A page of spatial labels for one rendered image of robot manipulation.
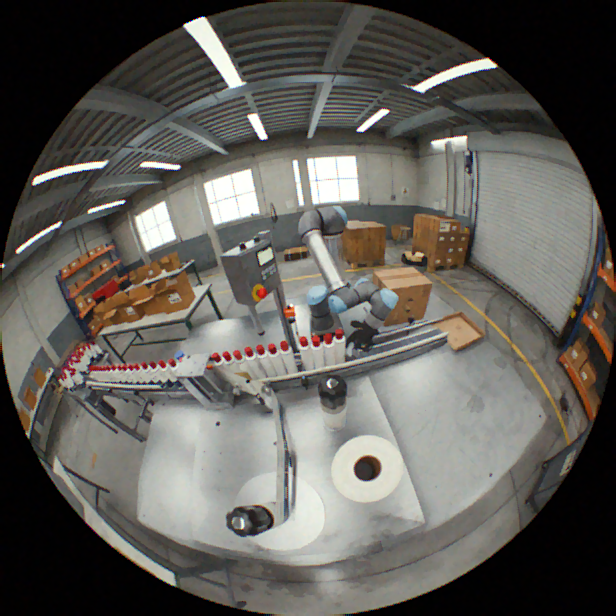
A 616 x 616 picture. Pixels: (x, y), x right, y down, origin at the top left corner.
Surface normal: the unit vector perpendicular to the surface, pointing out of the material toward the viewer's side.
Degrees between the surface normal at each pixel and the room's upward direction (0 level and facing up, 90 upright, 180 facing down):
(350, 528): 0
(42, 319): 90
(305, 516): 0
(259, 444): 0
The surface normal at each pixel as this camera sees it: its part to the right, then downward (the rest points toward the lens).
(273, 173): 0.08, 0.56
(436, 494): -0.13, -0.81
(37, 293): 0.99, -0.15
